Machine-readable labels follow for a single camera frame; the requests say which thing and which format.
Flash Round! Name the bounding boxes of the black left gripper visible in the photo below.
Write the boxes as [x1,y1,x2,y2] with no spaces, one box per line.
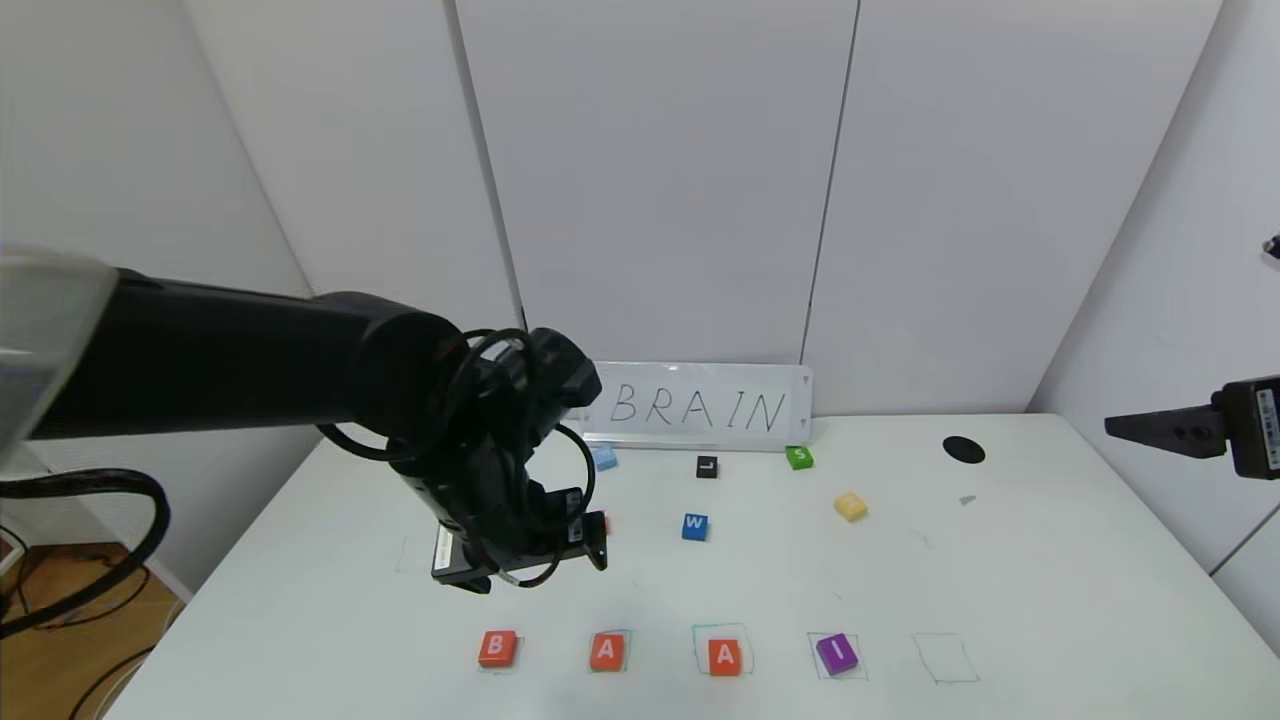
[431,511,609,595]

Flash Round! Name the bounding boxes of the black floor cable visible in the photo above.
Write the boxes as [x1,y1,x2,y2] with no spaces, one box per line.
[0,525,156,720]

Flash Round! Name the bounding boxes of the white sign reading BRAIN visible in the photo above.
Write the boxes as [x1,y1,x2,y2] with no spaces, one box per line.
[578,361,814,451]

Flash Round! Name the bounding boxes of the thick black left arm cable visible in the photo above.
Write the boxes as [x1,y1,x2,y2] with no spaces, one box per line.
[0,468,173,641]

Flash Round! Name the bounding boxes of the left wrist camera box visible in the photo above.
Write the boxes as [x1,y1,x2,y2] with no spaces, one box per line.
[431,520,496,595]

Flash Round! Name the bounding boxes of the purple block letter I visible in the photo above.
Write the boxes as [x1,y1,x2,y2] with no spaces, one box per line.
[816,633,859,677]

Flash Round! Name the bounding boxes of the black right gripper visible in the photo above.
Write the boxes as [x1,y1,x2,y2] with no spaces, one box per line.
[1104,374,1280,480]

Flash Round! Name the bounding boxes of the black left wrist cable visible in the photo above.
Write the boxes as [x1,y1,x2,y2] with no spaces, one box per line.
[318,328,599,591]

